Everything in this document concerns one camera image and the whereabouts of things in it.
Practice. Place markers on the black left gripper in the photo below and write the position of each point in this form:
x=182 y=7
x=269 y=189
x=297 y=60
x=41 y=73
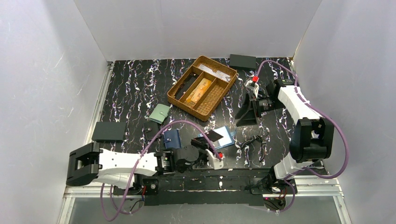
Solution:
x=201 y=146

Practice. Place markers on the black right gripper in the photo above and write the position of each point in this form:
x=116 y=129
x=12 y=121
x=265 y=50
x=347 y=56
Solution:
x=252 y=107

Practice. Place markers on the black card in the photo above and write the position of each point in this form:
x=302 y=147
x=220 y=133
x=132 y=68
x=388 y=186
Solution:
x=213 y=136

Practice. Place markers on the light blue card holder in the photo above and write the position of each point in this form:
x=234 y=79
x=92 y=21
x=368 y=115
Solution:
x=227 y=139

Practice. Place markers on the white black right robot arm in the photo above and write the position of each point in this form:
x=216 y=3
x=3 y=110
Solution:
x=312 y=136

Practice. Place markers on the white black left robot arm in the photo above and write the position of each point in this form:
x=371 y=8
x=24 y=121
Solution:
x=92 y=163

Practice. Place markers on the dark blue card holder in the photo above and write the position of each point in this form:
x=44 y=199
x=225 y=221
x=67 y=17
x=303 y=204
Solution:
x=171 y=139

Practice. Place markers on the green card holder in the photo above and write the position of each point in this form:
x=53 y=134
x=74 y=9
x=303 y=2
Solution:
x=159 y=114

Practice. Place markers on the silver cards in tray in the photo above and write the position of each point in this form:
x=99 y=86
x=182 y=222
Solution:
x=215 y=72

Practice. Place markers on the black card holder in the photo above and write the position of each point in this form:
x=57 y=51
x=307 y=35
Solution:
x=150 y=129

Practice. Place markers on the orange cards in tray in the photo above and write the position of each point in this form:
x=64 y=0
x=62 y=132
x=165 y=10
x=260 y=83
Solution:
x=198 y=92

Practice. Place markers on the black cards in tray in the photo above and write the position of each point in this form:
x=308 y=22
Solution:
x=185 y=85

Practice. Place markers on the woven brown divided tray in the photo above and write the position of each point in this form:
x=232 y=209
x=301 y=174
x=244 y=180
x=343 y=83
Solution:
x=211 y=98

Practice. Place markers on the black box at back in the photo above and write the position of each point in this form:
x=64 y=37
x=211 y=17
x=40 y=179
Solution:
x=241 y=62

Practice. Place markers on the black box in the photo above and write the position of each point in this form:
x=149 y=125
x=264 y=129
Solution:
x=109 y=132
x=241 y=62

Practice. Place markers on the black box at left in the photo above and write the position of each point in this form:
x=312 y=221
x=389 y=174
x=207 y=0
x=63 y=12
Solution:
x=109 y=132

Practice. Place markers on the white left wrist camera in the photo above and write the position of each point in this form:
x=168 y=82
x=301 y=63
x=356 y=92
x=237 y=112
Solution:
x=214 y=162

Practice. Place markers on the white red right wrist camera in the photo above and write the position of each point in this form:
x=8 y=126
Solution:
x=253 y=85

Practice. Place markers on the aluminium base frame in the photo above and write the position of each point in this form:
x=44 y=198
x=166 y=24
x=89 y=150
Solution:
x=218 y=200

